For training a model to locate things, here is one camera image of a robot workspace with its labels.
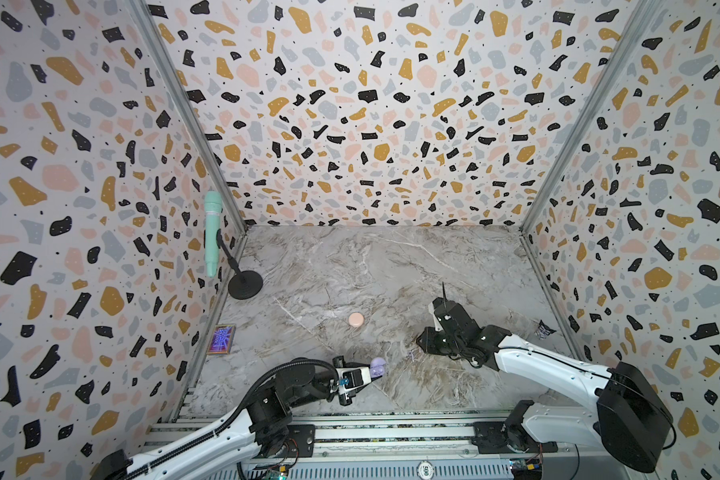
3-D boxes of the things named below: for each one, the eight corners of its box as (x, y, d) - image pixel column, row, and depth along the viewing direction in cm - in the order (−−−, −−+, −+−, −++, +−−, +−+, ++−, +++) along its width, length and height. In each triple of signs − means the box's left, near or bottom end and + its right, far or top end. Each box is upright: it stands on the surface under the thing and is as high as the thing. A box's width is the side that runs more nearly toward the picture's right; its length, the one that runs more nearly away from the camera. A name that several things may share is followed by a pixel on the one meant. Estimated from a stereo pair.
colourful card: (207, 354, 89) (204, 351, 88) (218, 327, 95) (215, 324, 93) (229, 354, 89) (226, 351, 88) (238, 327, 95) (235, 324, 93)
